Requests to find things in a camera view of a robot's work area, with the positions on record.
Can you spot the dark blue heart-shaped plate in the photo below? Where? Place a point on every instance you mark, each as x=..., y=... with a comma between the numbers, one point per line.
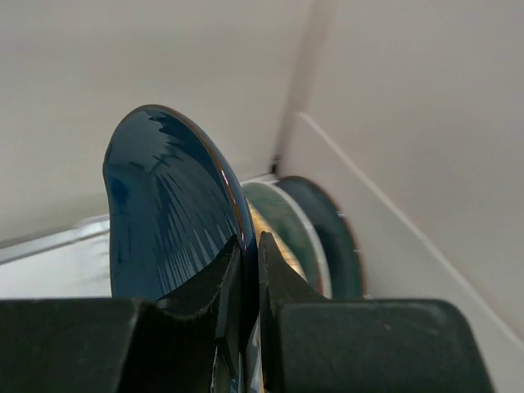
x=181, y=236

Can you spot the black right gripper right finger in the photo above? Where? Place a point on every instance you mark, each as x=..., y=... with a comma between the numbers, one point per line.
x=312, y=344

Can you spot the red teal round plate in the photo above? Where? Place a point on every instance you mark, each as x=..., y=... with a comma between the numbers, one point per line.
x=289, y=221

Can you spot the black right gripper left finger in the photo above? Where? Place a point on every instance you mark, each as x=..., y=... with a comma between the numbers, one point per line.
x=114, y=348

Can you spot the woven bamboo square tray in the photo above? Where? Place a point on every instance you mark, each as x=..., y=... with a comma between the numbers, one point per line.
x=261, y=226

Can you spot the teal round floral plate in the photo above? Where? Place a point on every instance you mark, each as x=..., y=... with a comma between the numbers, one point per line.
x=334, y=233

